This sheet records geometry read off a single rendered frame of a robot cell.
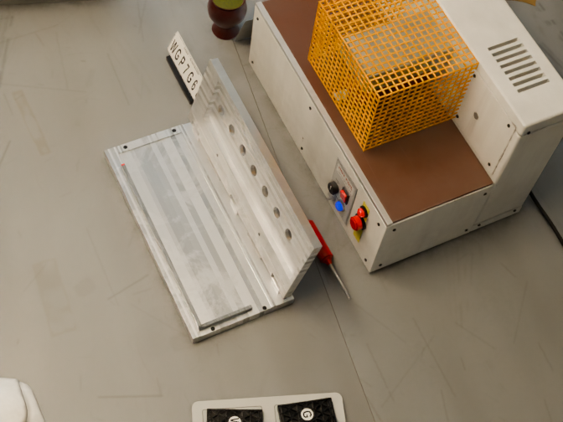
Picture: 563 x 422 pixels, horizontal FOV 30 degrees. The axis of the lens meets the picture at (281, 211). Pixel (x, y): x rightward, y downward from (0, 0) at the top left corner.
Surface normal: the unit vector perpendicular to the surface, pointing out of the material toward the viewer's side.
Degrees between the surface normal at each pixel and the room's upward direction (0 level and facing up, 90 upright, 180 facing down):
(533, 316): 0
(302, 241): 76
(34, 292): 0
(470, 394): 0
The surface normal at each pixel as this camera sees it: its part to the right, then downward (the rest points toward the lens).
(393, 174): 0.10, -0.50
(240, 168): -0.85, 0.21
